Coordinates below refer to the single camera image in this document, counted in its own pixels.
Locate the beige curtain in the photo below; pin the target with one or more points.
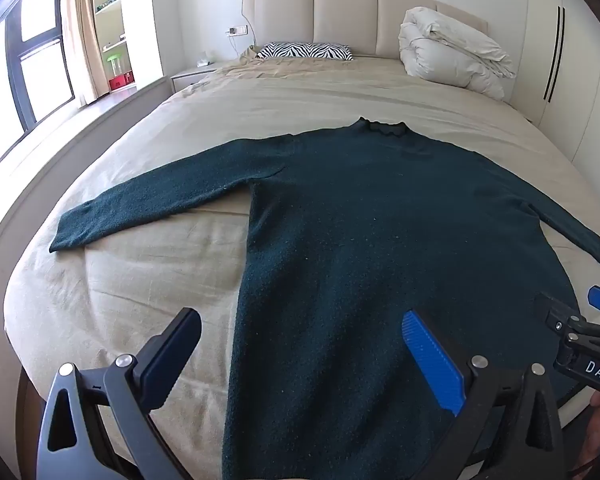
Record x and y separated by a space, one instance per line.
82 35

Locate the beige padded headboard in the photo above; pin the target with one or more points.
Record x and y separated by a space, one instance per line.
345 15

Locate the white nightstand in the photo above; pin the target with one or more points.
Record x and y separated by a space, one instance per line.
190 76

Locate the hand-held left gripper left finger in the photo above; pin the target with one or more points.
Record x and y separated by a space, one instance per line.
172 347

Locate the red box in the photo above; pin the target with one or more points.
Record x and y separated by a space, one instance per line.
121 82

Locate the white wall charger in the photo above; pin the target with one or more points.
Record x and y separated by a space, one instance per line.
237 30

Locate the dark green sweater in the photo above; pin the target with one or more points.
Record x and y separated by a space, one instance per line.
360 240

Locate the white window bench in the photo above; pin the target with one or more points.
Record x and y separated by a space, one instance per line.
80 127

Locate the black framed window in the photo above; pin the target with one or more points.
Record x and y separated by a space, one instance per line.
37 45

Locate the white wardrobe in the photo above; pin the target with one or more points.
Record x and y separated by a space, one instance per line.
585 60

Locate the bed with beige sheet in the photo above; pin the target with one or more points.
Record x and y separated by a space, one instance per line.
130 270

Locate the folded white duvet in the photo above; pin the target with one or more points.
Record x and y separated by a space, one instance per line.
450 55

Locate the white wall shelf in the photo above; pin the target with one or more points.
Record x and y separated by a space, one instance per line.
115 20

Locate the zebra print pillow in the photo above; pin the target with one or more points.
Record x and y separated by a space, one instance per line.
305 51

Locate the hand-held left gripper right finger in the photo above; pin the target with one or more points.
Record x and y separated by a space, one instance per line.
432 360

